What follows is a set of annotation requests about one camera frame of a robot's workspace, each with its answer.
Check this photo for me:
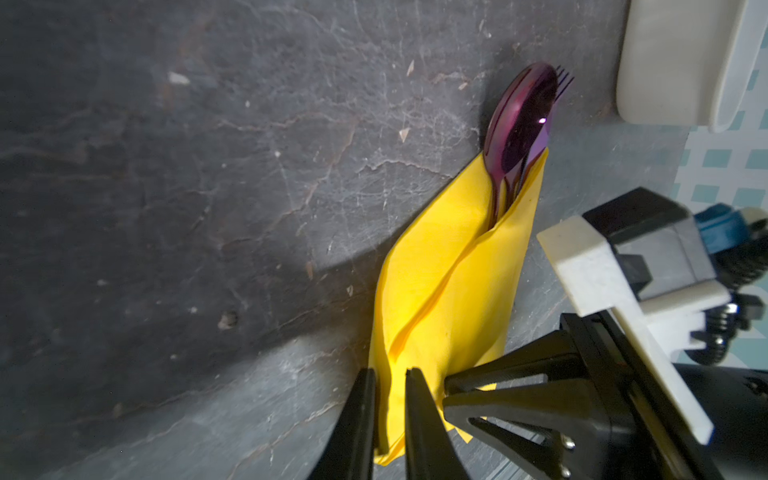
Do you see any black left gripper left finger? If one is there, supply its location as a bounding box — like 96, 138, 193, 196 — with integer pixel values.
308, 368, 377, 480

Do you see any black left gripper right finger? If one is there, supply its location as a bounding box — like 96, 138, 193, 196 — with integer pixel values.
405, 368, 469, 479

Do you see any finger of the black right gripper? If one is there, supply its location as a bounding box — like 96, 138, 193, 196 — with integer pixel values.
443, 380, 600, 479
444, 330, 579, 395

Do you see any white plastic tub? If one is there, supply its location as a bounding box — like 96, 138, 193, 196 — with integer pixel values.
616, 0, 767, 133

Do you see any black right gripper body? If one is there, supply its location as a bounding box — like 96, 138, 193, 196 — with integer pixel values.
557, 312, 767, 479

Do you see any yellow paper napkin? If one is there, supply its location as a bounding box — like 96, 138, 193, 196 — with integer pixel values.
368, 156, 547, 466

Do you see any purple spoon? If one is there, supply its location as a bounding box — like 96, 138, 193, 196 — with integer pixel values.
482, 62, 558, 226

